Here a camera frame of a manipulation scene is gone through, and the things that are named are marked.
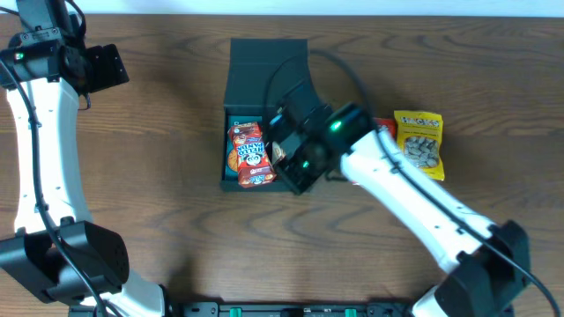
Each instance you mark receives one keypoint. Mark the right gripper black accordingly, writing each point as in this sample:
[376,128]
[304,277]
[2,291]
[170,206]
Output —
[298,183]

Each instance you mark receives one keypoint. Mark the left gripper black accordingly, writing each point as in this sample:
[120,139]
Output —
[108,71]

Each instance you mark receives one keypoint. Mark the brown Pocky box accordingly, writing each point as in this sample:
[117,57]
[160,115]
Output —
[277,153]

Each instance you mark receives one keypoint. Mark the red Hello Panda box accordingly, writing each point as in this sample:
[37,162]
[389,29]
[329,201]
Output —
[253,164]

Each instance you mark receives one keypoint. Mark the teal cookies box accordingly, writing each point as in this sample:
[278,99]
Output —
[230,170]

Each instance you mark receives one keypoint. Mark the red Hacks candy bag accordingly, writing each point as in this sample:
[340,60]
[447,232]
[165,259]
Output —
[388,127]

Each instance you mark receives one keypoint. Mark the black gift box with lid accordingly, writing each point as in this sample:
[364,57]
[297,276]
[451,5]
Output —
[257,65]

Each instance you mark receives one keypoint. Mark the yellow Hacks candy bag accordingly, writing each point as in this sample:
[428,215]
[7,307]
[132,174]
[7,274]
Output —
[419,137]

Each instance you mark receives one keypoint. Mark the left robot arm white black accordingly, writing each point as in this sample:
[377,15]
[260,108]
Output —
[57,252]

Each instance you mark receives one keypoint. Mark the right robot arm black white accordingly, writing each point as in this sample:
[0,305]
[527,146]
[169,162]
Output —
[487,265]

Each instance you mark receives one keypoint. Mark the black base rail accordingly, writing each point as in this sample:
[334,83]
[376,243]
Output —
[213,309]

